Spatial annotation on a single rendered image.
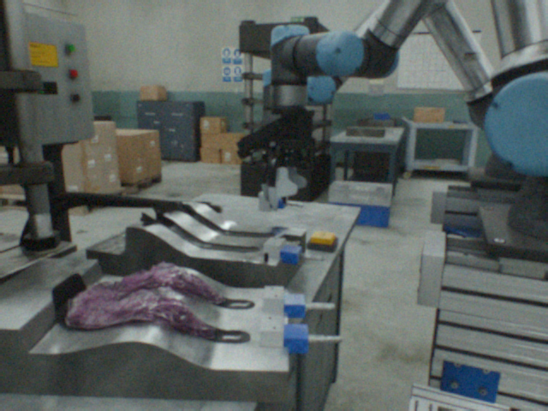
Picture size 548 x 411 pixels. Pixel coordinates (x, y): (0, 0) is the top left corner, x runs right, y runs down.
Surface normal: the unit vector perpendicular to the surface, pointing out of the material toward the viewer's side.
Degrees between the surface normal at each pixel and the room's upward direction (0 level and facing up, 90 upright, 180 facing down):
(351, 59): 90
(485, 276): 90
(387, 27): 104
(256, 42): 90
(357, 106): 90
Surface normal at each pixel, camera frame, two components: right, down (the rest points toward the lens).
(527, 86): -0.73, 0.29
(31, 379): -0.04, 0.25
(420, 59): -0.33, 0.24
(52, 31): 0.95, 0.09
